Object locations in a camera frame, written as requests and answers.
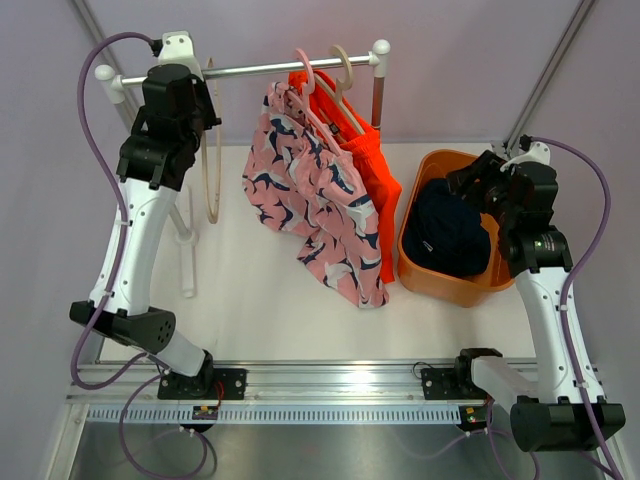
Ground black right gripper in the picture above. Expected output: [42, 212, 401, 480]
[445, 150, 519, 228]

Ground cream hanger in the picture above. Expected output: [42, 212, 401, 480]
[201, 56, 224, 225]

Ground navy blue shorts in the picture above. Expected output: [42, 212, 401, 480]
[401, 178, 491, 278]

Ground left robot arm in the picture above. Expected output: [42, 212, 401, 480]
[69, 64, 221, 399]

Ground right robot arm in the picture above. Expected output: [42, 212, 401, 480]
[446, 151, 626, 452]

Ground orange shorts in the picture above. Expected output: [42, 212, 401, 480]
[260, 70, 402, 296]

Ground pink plastic hanger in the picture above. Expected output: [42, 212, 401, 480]
[293, 48, 345, 157]

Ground pink shark print shorts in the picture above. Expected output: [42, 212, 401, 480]
[242, 82, 389, 309]

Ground beige plastic hanger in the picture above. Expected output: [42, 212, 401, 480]
[314, 43, 376, 139]

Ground orange plastic basket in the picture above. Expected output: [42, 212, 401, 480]
[397, 149, 514, 308]

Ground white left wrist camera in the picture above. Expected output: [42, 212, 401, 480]
[151, 31, 204, 81]

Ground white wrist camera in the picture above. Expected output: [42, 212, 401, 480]
[151, 31, 204, 81]
[500, 135, 551, 173]

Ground clothes rack with metal rail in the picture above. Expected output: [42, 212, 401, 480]
[94, 39, 390, 298]

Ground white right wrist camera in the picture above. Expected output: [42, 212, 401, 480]
[500, 135, 551, 173]

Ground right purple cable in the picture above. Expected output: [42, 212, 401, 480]
[399, 134, 626, 480]

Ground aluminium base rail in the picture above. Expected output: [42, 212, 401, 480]
[64, 357, 609, 406]

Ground white slotted cable duct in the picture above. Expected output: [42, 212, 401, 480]
[87, 403, 462, 425]

